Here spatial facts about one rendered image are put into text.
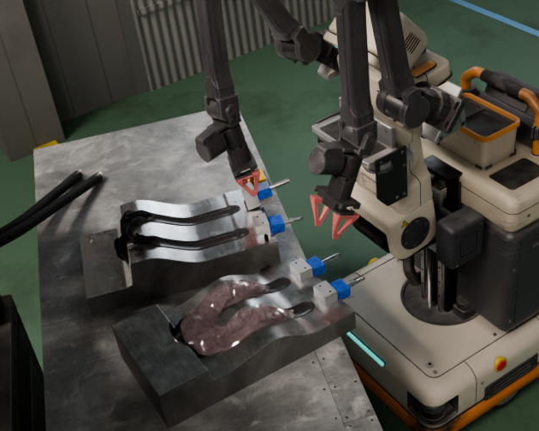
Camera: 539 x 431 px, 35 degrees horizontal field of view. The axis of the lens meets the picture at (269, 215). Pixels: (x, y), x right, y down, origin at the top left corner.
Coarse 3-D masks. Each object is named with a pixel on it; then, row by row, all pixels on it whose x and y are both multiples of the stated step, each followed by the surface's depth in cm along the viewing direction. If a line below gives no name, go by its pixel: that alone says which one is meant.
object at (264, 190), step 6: (282, 180) 231; (288, 180) 231; (240, 186) 231; (252, 186) 229; (258, 186) 231; (264, 186) 230; (270, 186) 231; (276, 186) 231; (246, 192) 228; (258, 192) 229; (264, 192) 229; (270, 192) 229; (246, 198) 228; (252, 198) 229; (258, 198) 230; (246, 204) 229; (252, 204) 230; (258, 204) 230
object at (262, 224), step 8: (256, 216) 224; (264, 216) 223; (272, 216) 225; (280, 216) 225; (256, 224) 221; (264, 224) 221; (272, 224) 222; (280, 224) 222; (256, 232) 222; (264, 232) 222; (280, 232) 224
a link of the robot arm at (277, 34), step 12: (252, 0) 216; (264, 0) 215; (276, 0) 217; (264, 12) 217; (276, 12) 218; (288, 12) 221; (276, 24) 219; (288, 24) 221; (276, 36) 224; (288, 36) 222; (300, 36) 221; (312, 36) 224; (276, 48) 229; (300, 48) 222; (312, 48) 225; (300, 60) 225; (312, 60) 226
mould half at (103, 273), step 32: (160, 224) 226; (224, 224) 228; (96, 256) 228; (128, 256) 215; (160, 256) 214; (192, 256) 218; (224, 256) 218; (256, 256) 220; (96, 288) 217; (128, 288) 216; (160, 288) 219; (192, 288) 221
